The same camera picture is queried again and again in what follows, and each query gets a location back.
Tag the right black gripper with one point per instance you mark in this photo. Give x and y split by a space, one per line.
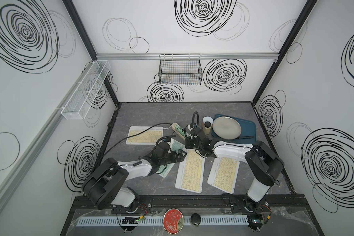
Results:
187 141

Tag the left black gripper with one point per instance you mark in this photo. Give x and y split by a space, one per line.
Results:
180 158

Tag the cream power strip red sockets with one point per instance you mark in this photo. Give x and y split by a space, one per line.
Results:
178 130

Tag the yellow wireless keyboard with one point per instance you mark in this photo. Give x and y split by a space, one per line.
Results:
223 174
191 172

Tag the mint green wireless keyboard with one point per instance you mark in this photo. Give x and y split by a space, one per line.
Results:
174 154

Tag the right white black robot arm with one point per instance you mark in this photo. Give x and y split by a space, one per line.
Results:
264 163

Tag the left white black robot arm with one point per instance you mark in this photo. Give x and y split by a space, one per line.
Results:
105 186

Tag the far left yellow keyboard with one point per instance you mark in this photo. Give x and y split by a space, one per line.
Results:
136 136

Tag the grey round plate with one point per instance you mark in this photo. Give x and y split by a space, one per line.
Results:
227 128

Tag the black utensil on tray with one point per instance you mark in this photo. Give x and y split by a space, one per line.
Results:
244 137

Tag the teal tray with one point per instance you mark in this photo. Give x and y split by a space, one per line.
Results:
248 129

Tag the black round knob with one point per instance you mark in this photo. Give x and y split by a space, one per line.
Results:
195 219

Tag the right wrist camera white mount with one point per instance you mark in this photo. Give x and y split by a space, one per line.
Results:
190 132

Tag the white slotted cable duct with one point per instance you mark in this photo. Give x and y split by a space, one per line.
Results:
206 220

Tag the black wire basket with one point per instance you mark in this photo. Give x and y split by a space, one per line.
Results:
180 69

